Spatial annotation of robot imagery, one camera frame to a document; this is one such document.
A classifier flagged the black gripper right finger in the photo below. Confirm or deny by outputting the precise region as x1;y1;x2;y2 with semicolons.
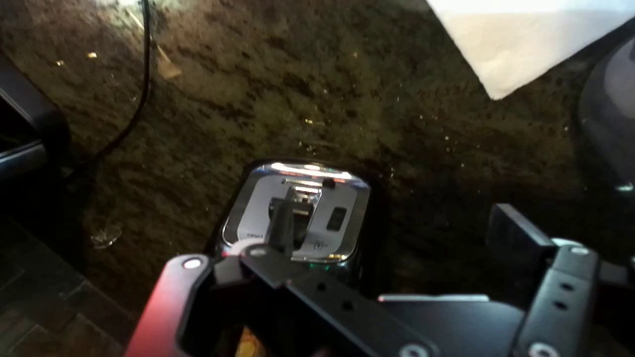
487;201;602;357

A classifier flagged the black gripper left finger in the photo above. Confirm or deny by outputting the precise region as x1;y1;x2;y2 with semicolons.
126;184;439;357

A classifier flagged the black toaster with silver top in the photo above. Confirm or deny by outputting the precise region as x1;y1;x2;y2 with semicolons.
211;158;385;293

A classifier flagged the dark rounded silver-rimmed appliance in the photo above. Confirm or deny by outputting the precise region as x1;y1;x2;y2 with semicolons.
574;31;635;199

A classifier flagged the black and silver coffee maker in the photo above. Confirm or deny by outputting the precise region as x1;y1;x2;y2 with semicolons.
0;55;76;259

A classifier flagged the white paper sheet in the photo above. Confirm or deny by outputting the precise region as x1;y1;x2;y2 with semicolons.
425;0;635;102

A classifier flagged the black power cable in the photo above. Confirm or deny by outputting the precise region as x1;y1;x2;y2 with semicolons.
68;0;157;180

